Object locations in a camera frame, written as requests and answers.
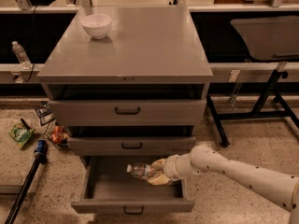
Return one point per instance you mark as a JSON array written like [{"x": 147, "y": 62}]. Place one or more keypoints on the grey middle drawer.
[{"x": 125, "y": 146}]

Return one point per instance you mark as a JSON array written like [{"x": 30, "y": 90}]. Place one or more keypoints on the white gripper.
[{"x": 170, "y": 168}]

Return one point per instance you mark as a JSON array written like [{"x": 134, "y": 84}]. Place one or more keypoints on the white ceramic bowl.
[{"x": 96, "y": 25}]

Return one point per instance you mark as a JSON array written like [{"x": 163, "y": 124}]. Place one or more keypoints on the orange snack packet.
[{"x": 59, "y": 136}]

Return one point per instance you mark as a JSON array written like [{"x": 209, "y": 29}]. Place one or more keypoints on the clear plastic water bottle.
[{"x": 142, "y": 171}]

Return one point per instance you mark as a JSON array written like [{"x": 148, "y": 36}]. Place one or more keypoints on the grey top drawer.
[{"x": 128, "y": 113}]

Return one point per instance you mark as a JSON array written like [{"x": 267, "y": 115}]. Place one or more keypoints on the blue soda can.
[{"x": 41, "y": 148}]

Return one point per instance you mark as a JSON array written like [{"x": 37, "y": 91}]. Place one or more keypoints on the dark snack packet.
[{"x": 44, "y": 113}]

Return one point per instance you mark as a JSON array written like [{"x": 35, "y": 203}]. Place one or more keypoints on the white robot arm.
[{"x": 276, "y": 187}]

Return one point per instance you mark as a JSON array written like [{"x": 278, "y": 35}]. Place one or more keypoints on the grey metal drawer cabinet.
[{"x": 150, "y": 53}]

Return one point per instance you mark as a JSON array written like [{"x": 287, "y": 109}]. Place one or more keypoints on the upright water bottle on ledge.
[{"x": 21, "y": 55}]

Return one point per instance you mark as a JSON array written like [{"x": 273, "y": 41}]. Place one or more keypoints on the black marker on floor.
[{"x": 25, "y": 124}]

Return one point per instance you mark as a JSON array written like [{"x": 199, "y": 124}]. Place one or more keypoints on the black pole on floor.
[{"x": 40, "y": 158}]

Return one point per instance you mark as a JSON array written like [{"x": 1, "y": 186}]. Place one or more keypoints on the green snack bag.
[{"x": 20, "y": 134}]

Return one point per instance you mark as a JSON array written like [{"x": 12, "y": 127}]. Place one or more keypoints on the grey open bottom drawer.
[{"x": 109, "y": 189}]

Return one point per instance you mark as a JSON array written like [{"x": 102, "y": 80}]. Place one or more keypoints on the black folding table stand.
[{"x": 257, "y": 111}]

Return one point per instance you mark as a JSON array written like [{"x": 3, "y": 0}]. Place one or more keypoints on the grey tray table top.
[{"x": 270, "y": 38}]

